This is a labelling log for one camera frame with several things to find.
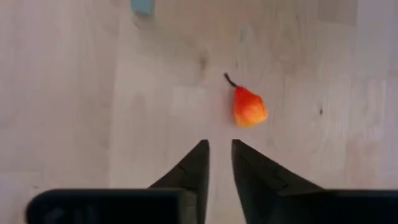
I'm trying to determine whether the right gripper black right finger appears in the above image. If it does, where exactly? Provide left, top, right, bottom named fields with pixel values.
left=231, top=139, right=323, bottom=224

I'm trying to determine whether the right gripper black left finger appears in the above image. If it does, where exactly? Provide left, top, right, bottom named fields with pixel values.
left=149, top=139, right=210, bottom=224

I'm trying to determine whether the small orange pear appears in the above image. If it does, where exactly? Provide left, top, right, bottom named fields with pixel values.
left=223, top=72, right=269, bottom=129

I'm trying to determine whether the green perforated metal shelf riser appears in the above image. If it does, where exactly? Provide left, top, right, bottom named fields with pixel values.
left=129, top=0, right=156, bottom=17

